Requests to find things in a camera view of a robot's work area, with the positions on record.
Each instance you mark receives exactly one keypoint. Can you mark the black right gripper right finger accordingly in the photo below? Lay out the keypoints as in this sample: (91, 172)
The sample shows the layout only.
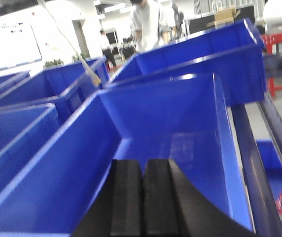
(174, 207)

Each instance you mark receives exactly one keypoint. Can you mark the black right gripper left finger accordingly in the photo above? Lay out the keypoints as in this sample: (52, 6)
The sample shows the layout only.
(117, 210)

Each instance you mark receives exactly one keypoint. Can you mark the blue bin, front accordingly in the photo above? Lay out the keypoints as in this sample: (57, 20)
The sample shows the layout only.
(182, 119)

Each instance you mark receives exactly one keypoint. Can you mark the blue bin, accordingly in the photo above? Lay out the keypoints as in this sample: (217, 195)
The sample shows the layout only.
(182, 119)
(67, 87)
(233, 53)
(23, 131)

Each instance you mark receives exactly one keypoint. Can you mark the blue bin, near left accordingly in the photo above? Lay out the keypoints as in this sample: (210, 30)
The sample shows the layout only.
(23, 131)

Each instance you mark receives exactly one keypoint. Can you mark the blue bin, rear left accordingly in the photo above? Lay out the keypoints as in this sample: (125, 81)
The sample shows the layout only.
(67, 87)

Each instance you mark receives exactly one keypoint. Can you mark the blue bin, rear right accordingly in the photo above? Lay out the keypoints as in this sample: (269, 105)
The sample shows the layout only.
(233, 53)

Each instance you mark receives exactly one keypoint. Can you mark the person in white shirt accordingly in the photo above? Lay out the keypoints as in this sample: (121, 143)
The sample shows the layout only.
(151, 24)

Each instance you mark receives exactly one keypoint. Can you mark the cardboard box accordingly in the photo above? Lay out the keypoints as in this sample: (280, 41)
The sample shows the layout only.
(224, 16)

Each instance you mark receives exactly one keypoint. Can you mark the red metal frame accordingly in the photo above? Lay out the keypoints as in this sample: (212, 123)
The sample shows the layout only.
(273, 61)

